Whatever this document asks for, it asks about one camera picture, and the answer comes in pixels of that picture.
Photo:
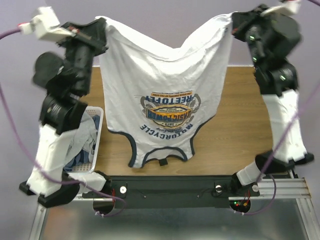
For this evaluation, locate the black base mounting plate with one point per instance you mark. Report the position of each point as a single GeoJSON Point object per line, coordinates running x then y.
{"type": "Point", "coordinates": [195, 191]}

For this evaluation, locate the grey tank top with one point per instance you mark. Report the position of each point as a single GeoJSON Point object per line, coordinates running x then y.
{"type": "Point", "coordinates": [84, 139]}

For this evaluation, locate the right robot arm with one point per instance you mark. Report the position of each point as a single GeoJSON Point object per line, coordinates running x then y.
{"type": "Point", "coordinates": [278, 84]}

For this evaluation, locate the blue garment in basket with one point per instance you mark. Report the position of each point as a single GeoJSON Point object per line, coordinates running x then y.
{"type": "Point", "coordinates": [82, 157]}

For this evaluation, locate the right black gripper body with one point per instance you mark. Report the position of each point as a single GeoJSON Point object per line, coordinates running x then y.
{"type": "Point", "coordinates": [243, 27]}

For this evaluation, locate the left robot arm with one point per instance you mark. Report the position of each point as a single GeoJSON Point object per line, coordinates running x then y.
{"type": "Point", "coordinates": [66, 79]}

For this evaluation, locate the white plastic laundry basket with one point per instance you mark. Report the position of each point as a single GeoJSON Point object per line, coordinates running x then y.
{"type": "Point", "coordinates": [89, 167]}

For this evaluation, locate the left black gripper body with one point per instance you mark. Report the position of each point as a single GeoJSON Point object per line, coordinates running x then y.
{"type": "Point", "coordinates": [88, 43]}

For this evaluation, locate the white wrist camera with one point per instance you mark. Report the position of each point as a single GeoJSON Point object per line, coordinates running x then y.
{"type": "Point", "coordinates": [46, 26]}
{"type": "Point", "coordinates": [286, 7]}

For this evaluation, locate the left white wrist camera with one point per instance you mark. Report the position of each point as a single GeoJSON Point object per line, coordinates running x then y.
{"type": "Point", "coordinates": [46, 26]}

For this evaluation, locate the white tank top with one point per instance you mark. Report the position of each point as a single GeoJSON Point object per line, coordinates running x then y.
{"type": "Point", "coordinates": [159, 97]}

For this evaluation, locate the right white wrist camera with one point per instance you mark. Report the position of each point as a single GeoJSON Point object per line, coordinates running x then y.
{"type": "Point", "coordinates": [286, 7]}

